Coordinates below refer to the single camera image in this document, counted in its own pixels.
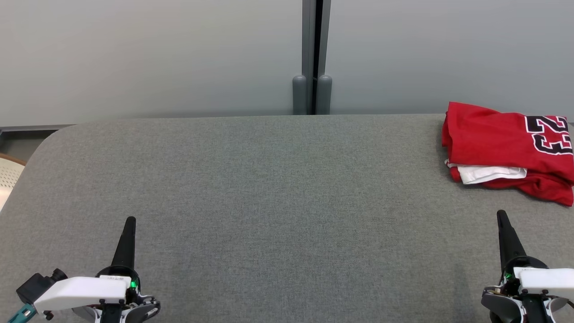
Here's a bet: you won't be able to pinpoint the grey rounded post cap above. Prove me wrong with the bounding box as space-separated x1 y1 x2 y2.
292 74 308 115
316 74 333 115

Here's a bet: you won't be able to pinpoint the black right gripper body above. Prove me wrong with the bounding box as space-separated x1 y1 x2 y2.
501 256 549 288

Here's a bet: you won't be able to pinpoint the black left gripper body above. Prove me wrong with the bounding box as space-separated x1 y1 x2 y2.
96 266 141 295

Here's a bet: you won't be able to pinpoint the grey vertical partition post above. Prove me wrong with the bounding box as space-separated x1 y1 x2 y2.
302 0 332 115

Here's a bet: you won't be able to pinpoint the grey wall ledge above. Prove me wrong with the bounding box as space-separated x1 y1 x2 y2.
0 124 75 133

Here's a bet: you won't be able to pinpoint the red white striped shorts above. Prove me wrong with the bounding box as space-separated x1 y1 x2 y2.
450 167 574 207

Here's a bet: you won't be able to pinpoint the white perforated basket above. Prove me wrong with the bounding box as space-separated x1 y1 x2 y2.
0 152 27 212

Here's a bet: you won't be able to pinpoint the red white basketball jersey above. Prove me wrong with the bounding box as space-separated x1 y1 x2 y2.
441 101 574 185

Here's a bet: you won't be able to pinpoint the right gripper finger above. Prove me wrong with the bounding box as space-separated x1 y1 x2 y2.
501 210 528 266
496 210 515 273

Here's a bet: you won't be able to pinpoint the teal camera cable connector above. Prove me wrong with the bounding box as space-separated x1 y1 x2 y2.
6 303 38 323

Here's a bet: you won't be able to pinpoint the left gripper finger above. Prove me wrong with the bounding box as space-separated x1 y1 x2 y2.
123 217 137 270
110 217 131 268

